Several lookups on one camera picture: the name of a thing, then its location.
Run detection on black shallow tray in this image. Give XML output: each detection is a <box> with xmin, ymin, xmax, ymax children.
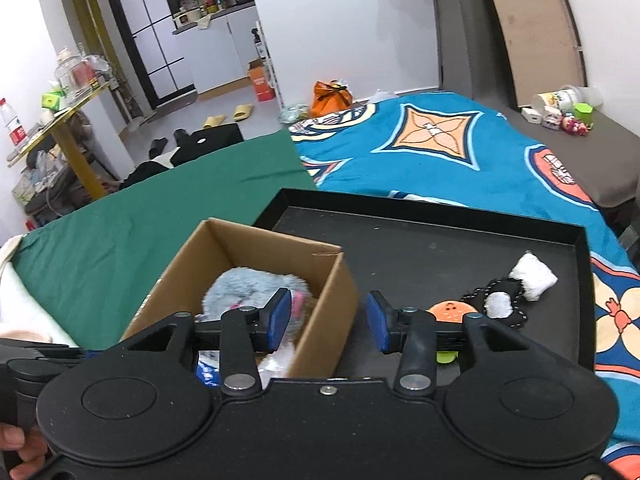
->
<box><xmin>252</xmin><ymin>187</ymin><xmax>597</xmax><ymax>377</ymax></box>

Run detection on white labelled tub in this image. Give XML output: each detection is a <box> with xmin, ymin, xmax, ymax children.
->
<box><xmin>532</xmin><ymin>87</ymin><xmax>576</xmax><ymax>116</ymax></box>

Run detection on clear plastic bag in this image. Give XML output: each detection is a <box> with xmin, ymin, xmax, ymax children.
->
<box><xmin>257</xmin><ymin>340</ymin><xmax>301</xmax><ymax>379</ymax></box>

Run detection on orange burger plush toy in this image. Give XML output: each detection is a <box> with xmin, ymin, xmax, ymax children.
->
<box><xmin>426</xmin><ymin>300</ymin><xmax>477</xmax><ymax>365</ymax></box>

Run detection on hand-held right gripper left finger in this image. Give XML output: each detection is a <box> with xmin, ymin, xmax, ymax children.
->
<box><xmin>120</xmin><ymin>287</ymin><xmax>294</xmax><ymax>395</ymax></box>

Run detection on blue tissue pack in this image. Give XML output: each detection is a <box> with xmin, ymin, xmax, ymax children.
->
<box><xmin>196</xmin><ymin>352</ymin><xmax>221</xmax><ymax>389</ymax></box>

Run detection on grey plush toy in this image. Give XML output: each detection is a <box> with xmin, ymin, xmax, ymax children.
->
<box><xmin>194</xmin><ymin>267</ymin><xmax>313</xmax><ymax>325</ymax></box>

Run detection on person's left hand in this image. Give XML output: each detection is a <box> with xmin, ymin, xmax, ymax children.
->
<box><xmin>0</xmin><ymin>424</ymin><xmax>49</xmax><ymax>480</ymax></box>

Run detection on white wire rack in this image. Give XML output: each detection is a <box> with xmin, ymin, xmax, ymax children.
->
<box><xmin>254</xmin><ymin>20</ymin><xmax>284</xmax><ymax>111</ymax></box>

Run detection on black framed sliding door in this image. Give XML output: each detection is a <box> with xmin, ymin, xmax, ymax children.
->
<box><xmin>100</xmin><ymin>0</ymin><xmax>199</xmax><ymax>111</ymax></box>

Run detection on grey panel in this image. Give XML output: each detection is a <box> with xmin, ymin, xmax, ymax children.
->
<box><xmin>429</xmin><ymin>0</ymin><xmax>506</xmax><ymax>104</ymax></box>

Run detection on black laptop bag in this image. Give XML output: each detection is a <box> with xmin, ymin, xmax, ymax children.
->
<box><xmin>172</xmin><ymin>122</ymin><xmax>245</xmax><ymax>166</ymax></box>

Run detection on blue patterned blanket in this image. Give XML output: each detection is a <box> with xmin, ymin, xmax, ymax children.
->
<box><xmin>289</xmin><ymin>91</ymin><xmax>640</xmax><ymax>480</ymax></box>

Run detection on clear plastic cup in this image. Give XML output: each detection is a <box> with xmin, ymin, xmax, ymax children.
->
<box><xmin>562</xmin><ymin>85</ymin><xmax>606</xmax><ymax>109</ymax></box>

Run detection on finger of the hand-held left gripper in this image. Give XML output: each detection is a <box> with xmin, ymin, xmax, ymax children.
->
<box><xmin>0</xmin><ymin>338</ymin><xmax>101</xmax><ymax>363</ymax></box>

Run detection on black white plush toy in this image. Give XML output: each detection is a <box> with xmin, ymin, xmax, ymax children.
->
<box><xmin>460</xmin><ymin>252</ymin><xmax>559</xmax><ymax>330</ymax></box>

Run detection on yellow table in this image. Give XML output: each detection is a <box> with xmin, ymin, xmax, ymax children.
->
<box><xmin>7</xmin><ymin>82</ymin><xmax>121</xmax><ymax>201</ymax></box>

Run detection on red toy figurine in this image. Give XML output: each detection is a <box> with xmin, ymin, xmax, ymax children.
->
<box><xmin>562</xmin><ymin>114</ymin><xmax>591</xmax><ymax>136</ymax></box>

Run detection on red label plastic bottle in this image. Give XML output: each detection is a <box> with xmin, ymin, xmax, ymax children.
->
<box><xmin>0</xmin><ymin>98</ymin><xmax>26</xmax><ymax>147</ymax></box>

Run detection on grey mattress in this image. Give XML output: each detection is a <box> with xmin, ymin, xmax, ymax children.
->
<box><xmin>492</xmin><ymin>102</ymin><xmax>640</xmax><ymax>210</ymax></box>

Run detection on green bedsheet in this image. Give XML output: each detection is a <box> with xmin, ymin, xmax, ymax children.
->
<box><xmin>10</xmin><ymin>130</ymin><xmax>319</xmax><ymax>351</ymax></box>

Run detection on black white cloth pile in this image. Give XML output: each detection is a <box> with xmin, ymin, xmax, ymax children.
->
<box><xmin>120</xmin><ymin>147</ymin><xmax>181</xmax><ymax>191</ymax></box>

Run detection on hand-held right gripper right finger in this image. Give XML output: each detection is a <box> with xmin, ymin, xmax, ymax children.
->
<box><xmin>366</xmin><ymin>290</ymin><xmax>547</xmax><ymax>395</ymax></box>

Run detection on brown cardboard box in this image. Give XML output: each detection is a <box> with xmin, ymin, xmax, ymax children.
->
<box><xmin>120</xmin><ymin>217</ymin><xmax>360</xmax><ymax>382</ymax></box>

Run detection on orange cardboard box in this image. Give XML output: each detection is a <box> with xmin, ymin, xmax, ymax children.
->
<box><xmin>247</xmin><ymin>60</ymin><xmax>276</xmax><ymax>103</ymax></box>

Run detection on white cabinet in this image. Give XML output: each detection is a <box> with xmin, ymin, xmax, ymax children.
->
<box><xmin>172</xmin><ymin>5</ymin><xmax>274</xmax><ymax>96</ymax></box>

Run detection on orange bag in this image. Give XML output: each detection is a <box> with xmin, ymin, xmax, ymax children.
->
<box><xmin>311</xmin><ymin>80</ymin><xmax>355</xmax><ymax>119</ymax></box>

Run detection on glass jars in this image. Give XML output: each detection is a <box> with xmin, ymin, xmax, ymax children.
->
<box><xmin>54</xmin><ymin>45</ymin><xmax>114</xmax><ymax>99</ymax></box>

